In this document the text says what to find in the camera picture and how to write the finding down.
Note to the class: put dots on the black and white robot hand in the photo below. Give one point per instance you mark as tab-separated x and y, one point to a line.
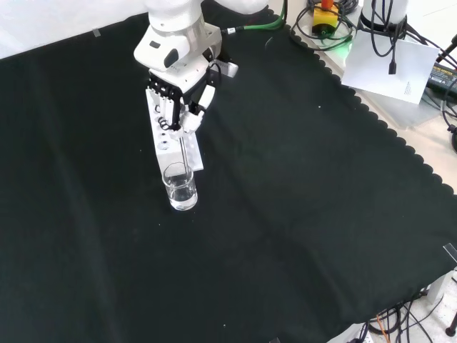
178	100

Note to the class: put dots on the clear glass rod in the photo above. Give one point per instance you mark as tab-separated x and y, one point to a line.
185	157

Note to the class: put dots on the white test tube rack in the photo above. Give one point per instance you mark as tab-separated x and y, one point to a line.
178	153

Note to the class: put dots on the clear glass beaker with water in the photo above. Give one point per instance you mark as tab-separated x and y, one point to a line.
181	193

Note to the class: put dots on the black bench cloth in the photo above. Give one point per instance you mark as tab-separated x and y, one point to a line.
285	214

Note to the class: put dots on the yellow stop button box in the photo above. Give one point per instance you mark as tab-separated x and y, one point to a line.
325	19

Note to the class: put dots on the white paper sheet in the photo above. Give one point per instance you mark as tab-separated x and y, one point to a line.
385	68

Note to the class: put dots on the black power adapter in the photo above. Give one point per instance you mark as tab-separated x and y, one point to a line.
442	76

